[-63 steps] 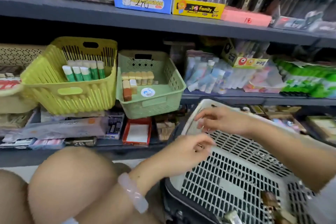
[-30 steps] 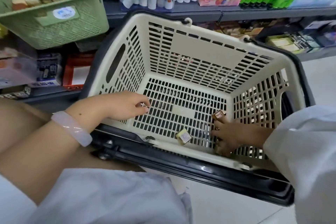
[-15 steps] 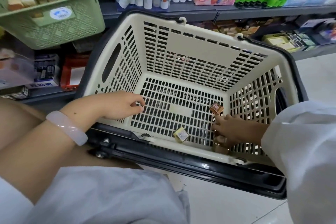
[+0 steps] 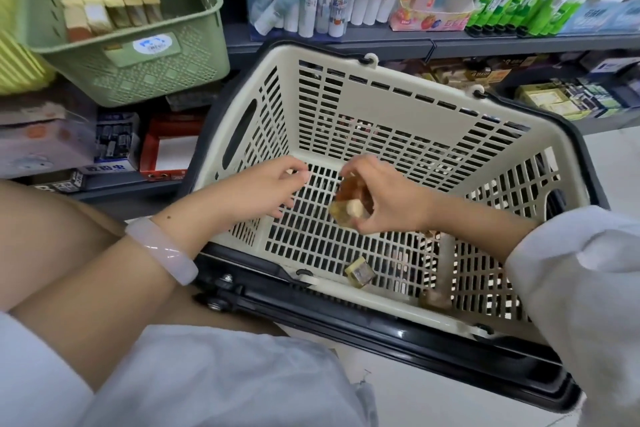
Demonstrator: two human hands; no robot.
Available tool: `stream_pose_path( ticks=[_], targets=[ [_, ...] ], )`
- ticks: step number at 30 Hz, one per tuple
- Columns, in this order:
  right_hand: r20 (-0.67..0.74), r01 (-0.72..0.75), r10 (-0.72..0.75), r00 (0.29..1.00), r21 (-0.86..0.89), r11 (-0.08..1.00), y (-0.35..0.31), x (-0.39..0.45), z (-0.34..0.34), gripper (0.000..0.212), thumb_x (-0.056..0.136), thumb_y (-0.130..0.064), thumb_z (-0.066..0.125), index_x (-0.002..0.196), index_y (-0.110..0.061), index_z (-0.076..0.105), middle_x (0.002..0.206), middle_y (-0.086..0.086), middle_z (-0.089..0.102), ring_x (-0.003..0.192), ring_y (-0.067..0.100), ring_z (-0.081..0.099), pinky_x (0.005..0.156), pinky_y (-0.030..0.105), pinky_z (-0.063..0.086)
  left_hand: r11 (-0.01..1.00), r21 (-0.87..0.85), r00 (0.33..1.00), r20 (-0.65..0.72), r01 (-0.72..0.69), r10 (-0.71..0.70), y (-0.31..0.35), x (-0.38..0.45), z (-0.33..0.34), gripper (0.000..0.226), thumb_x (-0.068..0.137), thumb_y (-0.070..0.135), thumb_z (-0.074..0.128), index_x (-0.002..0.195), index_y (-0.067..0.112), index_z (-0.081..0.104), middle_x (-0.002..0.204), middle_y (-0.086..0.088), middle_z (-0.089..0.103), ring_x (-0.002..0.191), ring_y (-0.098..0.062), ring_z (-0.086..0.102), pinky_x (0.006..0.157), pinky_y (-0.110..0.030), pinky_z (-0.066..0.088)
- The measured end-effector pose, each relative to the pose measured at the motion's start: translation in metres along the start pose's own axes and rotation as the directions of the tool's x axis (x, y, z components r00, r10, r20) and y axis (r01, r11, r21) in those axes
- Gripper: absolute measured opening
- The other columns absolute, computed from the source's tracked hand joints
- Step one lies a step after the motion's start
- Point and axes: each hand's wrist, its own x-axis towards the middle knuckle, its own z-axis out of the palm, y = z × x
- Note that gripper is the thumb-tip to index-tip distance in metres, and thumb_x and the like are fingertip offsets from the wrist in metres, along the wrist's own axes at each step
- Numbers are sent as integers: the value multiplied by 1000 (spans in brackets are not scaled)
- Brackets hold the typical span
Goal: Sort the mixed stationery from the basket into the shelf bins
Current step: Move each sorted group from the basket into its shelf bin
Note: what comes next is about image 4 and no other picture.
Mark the small brown wrapped box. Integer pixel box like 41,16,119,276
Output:
419,232,457,313

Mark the person's left hand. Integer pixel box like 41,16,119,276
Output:
219,156,312,233

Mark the dark grey store shelf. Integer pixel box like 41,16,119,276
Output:
70,21,640,204

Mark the person's bare leg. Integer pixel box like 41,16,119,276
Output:
0,178,288,338

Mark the pale pink bangle bracelet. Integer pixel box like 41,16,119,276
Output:
124,217,200,287

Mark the person's right hand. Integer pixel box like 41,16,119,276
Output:
340,154,437,236

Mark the white right sleeve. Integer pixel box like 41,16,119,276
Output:
504,205,640,427

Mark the red cardboard box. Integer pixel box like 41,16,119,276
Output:
138,113,206,183

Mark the cream plastic shopping basket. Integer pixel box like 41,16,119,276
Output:
191,44,592,345

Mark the person's right forearm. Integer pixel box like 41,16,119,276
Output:
430,199,543,268

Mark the black labelled box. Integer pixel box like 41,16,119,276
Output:
27,168,86,193

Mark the white sleeve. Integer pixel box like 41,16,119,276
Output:
0,311,380,427
504,205,640,427

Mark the black basket handle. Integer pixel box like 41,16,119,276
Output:
176,38,610,215
191,241,585,413

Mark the green plastic storage basket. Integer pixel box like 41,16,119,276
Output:
14,0,231,108

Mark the yellow-green plastic basket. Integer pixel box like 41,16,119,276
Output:
0,0,57,96

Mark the box of black clips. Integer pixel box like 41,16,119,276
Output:
93,111,142,176

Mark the pale pink cardboard box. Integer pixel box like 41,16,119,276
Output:
0,104,98,179

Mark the row of brown boxes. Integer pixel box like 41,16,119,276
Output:
422,57,538,88

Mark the person's left forearm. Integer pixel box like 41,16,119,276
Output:
9,180,236,392

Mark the white left sleeve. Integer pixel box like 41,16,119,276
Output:
0,311,380,427

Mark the row of small stationery boxes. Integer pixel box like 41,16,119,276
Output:
514,79,628,122

